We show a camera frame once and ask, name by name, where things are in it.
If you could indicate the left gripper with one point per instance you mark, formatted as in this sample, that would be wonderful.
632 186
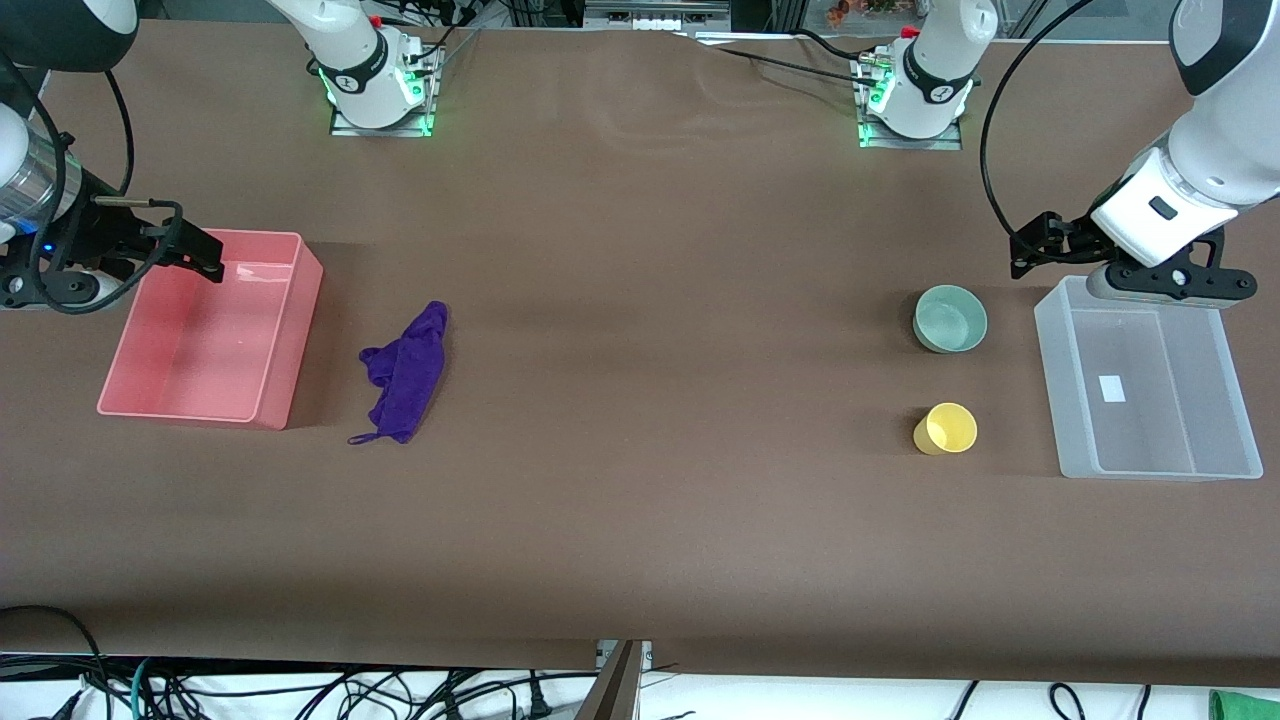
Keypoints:
1078 238

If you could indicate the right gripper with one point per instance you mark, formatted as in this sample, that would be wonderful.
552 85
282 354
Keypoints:
103 228

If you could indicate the green bowl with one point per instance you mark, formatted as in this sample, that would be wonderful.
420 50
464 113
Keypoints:
950 320

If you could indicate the purple cloth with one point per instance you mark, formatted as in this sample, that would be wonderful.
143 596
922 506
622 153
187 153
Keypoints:
410 365

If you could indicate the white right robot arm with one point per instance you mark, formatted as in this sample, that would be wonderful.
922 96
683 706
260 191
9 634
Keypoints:
350 50

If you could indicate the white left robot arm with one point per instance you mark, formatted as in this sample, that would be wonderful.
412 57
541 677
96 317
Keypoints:
1215 140

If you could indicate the yellow cup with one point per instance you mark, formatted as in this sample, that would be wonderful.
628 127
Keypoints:
950 430

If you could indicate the pink plastic bin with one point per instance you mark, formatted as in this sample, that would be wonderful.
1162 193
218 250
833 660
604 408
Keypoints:
210 335

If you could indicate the white label sticker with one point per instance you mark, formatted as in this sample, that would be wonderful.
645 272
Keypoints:
1112 389

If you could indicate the translucent plastic bin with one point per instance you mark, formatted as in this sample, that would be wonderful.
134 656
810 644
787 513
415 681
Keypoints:
1150 390

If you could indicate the orange object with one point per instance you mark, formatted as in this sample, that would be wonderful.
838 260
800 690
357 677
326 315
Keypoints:
865 8

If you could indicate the brown table cover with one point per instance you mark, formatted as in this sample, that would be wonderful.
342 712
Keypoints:
640 400

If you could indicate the white power strip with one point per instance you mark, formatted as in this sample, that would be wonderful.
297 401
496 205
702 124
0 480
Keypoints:
655 15

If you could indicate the green object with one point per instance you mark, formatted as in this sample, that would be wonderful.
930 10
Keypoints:
1245 705

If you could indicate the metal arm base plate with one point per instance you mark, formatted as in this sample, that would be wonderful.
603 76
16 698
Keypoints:
385 122
910 140

